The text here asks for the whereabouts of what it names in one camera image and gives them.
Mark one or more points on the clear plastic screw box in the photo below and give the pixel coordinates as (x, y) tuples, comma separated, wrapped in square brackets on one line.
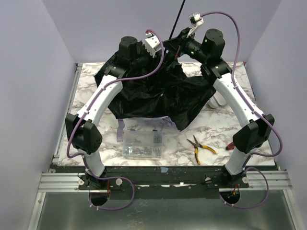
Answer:
[(143, 144)]

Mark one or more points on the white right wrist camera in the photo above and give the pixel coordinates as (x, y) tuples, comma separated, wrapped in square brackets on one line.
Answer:
[(196, 21)]

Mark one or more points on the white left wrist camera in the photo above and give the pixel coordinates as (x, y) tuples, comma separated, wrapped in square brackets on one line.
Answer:
[(152, 43)]

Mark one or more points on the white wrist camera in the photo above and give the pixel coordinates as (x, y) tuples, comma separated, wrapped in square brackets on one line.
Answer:
[(152, 43), (196, 21)]

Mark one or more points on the blue tape piece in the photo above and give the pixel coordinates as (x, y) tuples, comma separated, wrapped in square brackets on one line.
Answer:
[(164, 169)]

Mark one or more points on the yellow handled pliers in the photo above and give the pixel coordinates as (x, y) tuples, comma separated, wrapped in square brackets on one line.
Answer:
[(198, 145)]

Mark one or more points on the aluminium front rail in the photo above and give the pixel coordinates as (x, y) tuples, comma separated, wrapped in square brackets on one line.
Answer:
[(59, 182)]

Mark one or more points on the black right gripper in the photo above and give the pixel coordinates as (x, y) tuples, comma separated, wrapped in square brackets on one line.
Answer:
[(183, 38)]

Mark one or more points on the aluminium left side rail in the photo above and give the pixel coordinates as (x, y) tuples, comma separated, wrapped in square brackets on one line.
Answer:
[(60, 140)]

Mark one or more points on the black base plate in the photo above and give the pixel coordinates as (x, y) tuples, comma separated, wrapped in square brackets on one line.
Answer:
[(183, 182)]

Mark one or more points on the aluminium rail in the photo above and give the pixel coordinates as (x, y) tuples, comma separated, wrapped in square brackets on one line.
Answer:
[(59, 182), (60, 140)]

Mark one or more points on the lilac umbrella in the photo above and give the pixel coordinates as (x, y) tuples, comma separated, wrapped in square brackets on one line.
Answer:
[(168, 94)]

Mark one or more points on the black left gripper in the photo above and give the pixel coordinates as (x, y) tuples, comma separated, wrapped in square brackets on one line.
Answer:
[(143, 56)]

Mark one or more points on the red black screwdriver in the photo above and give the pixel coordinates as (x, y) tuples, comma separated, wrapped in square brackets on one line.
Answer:
[(230, 146)]

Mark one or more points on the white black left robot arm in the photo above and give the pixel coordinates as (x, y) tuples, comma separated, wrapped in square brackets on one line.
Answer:
[(84, 138)]

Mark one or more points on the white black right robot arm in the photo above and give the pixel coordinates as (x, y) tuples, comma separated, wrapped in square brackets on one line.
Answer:
[(255, 125)]

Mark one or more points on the beige umbrella case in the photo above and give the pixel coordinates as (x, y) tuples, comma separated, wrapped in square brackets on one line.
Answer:
[(217, 100)]

